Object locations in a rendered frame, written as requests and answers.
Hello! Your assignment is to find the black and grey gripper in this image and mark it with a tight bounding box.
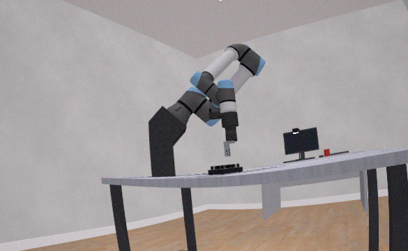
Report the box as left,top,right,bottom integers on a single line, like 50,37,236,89
209,101,239,157

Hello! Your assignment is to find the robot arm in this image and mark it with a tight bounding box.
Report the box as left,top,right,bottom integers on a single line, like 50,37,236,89
167,44,265,126

